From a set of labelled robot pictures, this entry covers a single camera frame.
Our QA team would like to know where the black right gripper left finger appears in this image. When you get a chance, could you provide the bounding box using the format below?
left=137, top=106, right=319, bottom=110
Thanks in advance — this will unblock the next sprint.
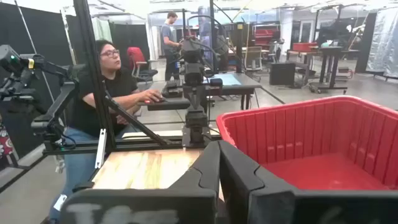
left=60, top=140, right=222, bottom=224

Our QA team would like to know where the red shelf cart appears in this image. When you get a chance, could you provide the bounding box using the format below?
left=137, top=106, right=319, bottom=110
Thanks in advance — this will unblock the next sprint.
left=252, top=24, right=281, bottom=47

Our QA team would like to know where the grey desk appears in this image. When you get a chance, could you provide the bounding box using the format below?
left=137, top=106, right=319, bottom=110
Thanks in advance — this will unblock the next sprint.
left=141, top=72, right=262, bottom=111

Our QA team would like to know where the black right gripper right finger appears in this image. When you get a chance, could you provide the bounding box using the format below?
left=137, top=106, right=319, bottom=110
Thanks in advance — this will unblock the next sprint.
left=218, top=140, right=398, bottom=224

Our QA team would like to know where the floral patterned bag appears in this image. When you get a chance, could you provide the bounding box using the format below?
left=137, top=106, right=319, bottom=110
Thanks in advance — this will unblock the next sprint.
left=0, top=123, right=15, bottom=166

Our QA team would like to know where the silver plastic tarp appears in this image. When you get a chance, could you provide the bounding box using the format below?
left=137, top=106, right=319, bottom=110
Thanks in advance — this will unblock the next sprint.
left=366, top=6, right=398, bottom=78

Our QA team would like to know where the red work table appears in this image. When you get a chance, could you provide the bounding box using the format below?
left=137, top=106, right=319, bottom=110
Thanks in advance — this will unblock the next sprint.
left=285, top=42, right=321, bottom=63

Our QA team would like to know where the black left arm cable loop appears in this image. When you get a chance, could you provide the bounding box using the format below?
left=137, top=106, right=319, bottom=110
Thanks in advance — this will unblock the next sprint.
left=185, top=14, right=229, bottom=75

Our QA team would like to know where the red plastic bin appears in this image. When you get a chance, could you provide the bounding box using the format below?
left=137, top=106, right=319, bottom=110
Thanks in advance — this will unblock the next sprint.
left=216, top=95, right=398, bottom=191

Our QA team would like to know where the beige chair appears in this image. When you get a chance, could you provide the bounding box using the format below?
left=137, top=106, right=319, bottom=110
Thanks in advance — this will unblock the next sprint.
left=243, top=45, right=264, bottom=75

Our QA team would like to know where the black keyboard tray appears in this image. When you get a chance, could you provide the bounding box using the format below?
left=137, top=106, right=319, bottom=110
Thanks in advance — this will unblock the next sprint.
left=145, top=97, right=191, bottom=112

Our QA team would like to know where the blue desk mat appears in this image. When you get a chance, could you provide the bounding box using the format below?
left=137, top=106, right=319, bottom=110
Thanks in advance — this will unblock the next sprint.
left=203, top=73, right=243, bottom=86

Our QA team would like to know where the red office chair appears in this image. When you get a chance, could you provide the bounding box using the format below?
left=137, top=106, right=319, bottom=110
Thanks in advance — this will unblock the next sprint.
left=126, top=46, right=159, bottom=83

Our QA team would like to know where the person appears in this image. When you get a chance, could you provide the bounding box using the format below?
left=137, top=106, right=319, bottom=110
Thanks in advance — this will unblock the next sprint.
left=48, top=39, right=165, bottom=224
left=159, top=11, right=183, bottom=82

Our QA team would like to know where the black cabinet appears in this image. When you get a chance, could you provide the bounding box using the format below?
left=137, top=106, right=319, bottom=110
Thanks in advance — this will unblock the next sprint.
left=269, top=62, right=296, bottom=86

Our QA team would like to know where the white paper tag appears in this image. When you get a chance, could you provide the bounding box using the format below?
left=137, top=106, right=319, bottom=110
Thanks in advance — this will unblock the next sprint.
left=52, top=194, right=68, bottom=212

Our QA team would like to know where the white metal bracket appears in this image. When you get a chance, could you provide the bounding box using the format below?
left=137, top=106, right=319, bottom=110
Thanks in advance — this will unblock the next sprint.
left=95, top=128, right=108, bottom=170

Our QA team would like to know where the black stand table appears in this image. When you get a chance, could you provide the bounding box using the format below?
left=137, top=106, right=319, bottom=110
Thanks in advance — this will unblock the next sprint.
left=310, top=45, right=349, bottom=94

